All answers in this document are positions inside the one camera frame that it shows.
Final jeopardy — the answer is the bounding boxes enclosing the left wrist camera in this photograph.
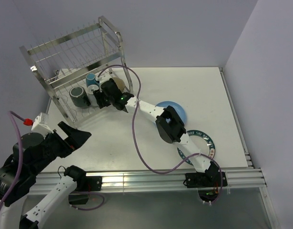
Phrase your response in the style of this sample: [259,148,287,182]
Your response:
[23,112,53,136]

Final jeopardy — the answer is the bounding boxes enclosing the white mug blue handle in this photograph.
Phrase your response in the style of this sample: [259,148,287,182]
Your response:
[85,73,99,87]

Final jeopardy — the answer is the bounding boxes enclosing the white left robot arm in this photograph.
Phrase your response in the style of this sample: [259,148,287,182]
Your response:
[0,122,91,229]

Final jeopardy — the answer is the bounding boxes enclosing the aluminium mounting rail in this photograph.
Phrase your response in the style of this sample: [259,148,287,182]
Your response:
[29,167,267,195]

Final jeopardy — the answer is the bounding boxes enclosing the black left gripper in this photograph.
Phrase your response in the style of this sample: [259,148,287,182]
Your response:
[30,120,91,174]

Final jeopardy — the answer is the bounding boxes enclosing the black mug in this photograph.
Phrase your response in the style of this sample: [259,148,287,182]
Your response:
[69,86,91,109]

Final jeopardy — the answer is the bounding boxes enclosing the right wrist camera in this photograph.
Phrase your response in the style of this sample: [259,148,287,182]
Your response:
[95,74,111,84]

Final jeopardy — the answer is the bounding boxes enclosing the stainless steel dish rack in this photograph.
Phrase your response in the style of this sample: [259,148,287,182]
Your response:
[20,16,133,126]

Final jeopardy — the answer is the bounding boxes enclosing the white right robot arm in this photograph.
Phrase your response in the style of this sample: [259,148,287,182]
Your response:
[93,79,227,188]

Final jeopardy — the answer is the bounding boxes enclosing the light grey cup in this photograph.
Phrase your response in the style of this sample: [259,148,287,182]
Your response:
[86,84,99,107]

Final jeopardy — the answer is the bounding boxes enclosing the white plate green rim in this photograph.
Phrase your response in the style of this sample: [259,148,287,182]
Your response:
[176,129,216,166]

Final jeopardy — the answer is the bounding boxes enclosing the black bowl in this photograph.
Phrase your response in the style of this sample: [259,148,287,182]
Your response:
[112,77,125,93]

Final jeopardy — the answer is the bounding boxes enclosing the light blue plate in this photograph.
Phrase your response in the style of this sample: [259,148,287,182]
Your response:
[156,101,187,124]

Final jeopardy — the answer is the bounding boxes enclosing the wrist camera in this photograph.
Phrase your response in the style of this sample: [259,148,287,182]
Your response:
[23,112,53,136]
[95,74,111,84]

